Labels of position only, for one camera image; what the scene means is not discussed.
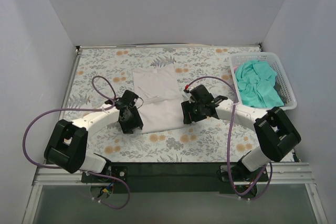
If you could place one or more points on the floral patterned table mat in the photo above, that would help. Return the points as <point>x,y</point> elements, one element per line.
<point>108,71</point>

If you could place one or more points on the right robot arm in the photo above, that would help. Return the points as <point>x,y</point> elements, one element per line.
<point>276,134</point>

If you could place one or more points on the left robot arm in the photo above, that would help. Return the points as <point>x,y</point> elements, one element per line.
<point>67,147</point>

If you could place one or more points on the white plastic laundry basket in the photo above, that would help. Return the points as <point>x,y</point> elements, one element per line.
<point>274,61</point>

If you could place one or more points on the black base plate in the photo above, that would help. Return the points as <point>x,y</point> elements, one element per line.
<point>171,177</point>

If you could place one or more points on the grey garment in basket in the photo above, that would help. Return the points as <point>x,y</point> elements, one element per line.
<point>277,87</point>

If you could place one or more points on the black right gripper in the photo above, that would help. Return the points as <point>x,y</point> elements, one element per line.
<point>189,112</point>

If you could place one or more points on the aluminium frame rail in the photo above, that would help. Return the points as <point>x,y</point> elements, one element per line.
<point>283,173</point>

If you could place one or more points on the white t shirt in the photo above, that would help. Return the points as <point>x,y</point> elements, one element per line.
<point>159,90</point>

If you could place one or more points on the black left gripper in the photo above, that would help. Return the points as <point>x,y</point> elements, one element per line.
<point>134,120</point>

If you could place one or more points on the teal t shirt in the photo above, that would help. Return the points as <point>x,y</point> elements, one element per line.
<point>256,82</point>

